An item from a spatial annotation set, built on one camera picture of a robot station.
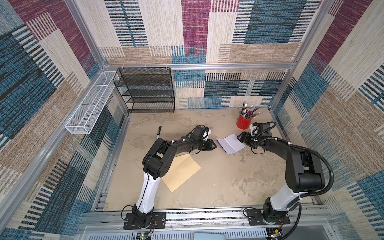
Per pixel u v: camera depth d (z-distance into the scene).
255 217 0.73
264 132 0.76
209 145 0.88
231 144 1.00
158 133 1.07
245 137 0.86
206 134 0.88
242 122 1.05
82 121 0.70
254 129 0.88
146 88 1.08
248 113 1.05
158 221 0.75
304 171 0.47
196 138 0.81
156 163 0.56
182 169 0.92
